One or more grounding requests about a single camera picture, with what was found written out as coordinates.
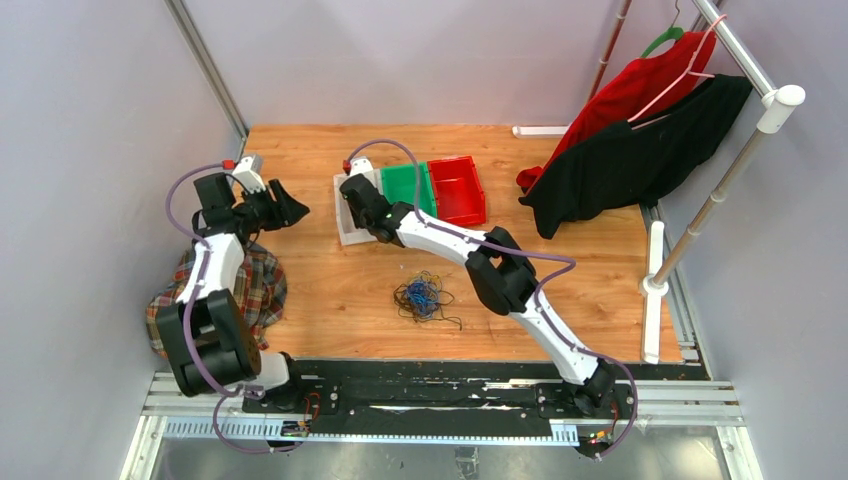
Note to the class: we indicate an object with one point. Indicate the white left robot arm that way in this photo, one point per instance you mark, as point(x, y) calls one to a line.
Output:
point(206, 339)

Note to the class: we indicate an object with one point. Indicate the white translucent plastic bin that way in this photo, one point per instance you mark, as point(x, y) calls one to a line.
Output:
point(348, 233)

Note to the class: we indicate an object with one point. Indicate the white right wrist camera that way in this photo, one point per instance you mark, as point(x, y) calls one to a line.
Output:
point(358, 165)

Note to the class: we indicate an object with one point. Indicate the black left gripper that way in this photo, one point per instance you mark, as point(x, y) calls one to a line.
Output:
point(285, 212)

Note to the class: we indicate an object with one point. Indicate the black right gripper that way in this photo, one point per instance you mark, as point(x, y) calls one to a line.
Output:
point(357, 219)

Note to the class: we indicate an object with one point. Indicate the green hanger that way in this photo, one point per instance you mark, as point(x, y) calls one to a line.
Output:
point(672, 33)

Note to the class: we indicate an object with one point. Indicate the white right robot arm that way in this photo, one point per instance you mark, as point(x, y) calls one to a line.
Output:
point(503, 277)

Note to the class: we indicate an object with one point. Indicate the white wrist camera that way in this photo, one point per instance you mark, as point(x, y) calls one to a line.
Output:
point(247, 174)
point(358, 165)

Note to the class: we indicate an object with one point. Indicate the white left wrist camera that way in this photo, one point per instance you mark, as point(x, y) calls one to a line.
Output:
point(247, 174)

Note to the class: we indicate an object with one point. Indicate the pink hanger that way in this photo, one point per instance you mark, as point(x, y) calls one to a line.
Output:
point(688, 71)

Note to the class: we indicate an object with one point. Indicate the green plastic bin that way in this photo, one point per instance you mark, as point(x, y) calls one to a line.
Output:
point(399, 184)

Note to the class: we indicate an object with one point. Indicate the plaid cloth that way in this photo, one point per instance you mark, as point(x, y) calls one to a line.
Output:
point(260, 292)

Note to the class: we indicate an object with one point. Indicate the black shirt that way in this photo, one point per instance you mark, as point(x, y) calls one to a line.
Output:
point(636, 163)

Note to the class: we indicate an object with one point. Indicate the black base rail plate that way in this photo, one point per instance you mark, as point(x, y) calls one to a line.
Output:
point(444, 398)

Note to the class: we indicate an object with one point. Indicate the red plastic bin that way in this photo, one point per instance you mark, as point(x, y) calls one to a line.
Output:
point(461, 199)

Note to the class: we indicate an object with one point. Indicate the red shirt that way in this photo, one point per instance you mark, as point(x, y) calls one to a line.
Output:
point(646, 86)

